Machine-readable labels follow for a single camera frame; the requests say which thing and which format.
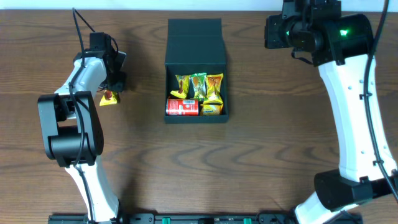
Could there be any yellow Apollo chocolate cake packet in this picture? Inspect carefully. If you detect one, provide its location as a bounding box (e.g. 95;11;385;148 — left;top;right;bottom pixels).
99;90;120;106

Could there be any red drink can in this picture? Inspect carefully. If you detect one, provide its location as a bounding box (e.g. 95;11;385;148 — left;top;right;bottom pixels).
166;99;199;116

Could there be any yellow snack packet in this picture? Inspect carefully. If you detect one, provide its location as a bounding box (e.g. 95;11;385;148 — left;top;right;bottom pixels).
203;73;223;105
170;75;190;99

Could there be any green pandan cake packet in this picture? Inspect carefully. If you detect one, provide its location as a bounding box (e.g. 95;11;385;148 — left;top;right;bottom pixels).
190;73;206;101

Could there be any dark green box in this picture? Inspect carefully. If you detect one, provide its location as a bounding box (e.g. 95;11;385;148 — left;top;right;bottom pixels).
164;18;229;124

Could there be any yellow Lemond biscuit packet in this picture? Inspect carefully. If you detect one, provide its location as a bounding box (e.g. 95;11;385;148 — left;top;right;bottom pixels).
200;104;223;116

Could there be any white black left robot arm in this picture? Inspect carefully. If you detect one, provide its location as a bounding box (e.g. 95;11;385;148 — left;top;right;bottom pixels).
37;32;128;223

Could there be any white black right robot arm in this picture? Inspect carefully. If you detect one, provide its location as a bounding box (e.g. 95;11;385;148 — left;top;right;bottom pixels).
264;0;397;223

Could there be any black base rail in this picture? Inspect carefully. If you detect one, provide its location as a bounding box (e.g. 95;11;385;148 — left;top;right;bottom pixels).
48;213;364;224

